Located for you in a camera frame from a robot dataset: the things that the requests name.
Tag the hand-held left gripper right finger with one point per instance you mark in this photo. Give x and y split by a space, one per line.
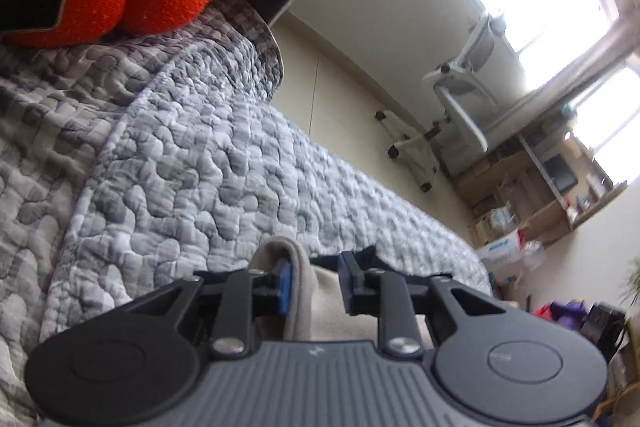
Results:
352 282

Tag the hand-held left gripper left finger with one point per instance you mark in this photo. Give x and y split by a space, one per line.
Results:
285 287

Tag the beige black-sleeved cat sweatshirt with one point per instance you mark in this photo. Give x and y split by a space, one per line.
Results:
305 287

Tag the white paper bag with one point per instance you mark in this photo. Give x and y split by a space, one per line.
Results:
500 257

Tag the grey checked quilt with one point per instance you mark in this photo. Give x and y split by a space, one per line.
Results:
200 147

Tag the clear plastic bag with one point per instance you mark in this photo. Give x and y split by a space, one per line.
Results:
532 253

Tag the wooden shelf desk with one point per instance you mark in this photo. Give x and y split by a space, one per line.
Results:
540 212

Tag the white grey office chair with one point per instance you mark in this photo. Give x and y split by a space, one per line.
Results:
465 107

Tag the purple cloth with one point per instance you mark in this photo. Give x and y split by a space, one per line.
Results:
567 314

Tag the black laptop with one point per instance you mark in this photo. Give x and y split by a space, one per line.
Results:
560 172

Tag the pale patterned curtain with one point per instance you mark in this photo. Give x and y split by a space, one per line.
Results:
575 72

